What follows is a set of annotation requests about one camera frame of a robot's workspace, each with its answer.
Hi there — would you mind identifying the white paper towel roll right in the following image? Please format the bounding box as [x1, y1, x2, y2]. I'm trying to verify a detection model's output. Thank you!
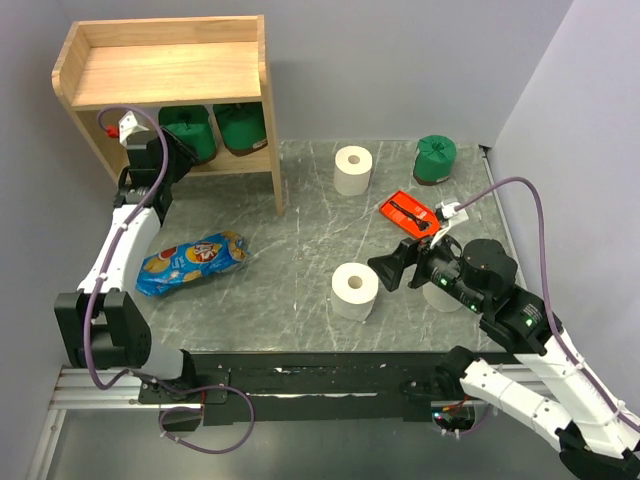
[422, 283, 462, 313]

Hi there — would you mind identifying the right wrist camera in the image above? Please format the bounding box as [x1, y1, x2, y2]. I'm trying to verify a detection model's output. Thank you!
[429, 201, 469, 249]

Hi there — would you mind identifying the white paper towel roll back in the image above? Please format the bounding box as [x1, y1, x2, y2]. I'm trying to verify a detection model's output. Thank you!
[333, 146, 373, 196]

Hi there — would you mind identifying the orange razor package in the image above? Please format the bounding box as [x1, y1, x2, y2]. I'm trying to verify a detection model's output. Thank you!
[379, 190, 441, 239]

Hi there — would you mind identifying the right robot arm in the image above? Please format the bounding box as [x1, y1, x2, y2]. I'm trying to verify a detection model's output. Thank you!
[367, 235, 639, 479]

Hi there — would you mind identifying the white paper towel roll front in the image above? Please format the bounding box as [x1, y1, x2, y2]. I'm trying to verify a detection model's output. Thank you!
[331, 263, 379, 322]

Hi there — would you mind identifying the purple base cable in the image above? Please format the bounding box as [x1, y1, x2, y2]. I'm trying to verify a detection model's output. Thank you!
[158, 387, 256, 456]

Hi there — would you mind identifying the wooden shelf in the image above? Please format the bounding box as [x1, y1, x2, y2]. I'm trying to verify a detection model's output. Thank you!
[52, 15, 284, 213]

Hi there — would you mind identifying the blue chips bag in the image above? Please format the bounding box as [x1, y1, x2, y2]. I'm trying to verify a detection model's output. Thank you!
[136, 231, 249, 296]

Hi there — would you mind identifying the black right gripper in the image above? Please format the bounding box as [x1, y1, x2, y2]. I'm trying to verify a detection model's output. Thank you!
[365, 222, 484, 311]

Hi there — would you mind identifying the white paper towel roll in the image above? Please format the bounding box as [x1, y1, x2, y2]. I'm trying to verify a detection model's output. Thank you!
[331, 263, 379, 322]
[333, 146, 373, 196]
[422, 283, 462, 313]

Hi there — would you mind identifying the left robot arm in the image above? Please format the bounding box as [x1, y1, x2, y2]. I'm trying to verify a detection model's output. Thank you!
[54, 128, 198, 402]

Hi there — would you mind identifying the green roll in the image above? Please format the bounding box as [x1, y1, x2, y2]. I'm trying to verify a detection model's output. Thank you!
[158, 105, 217, 165]
[413, 135, 457, 185]
[213, 102, 268, 157]

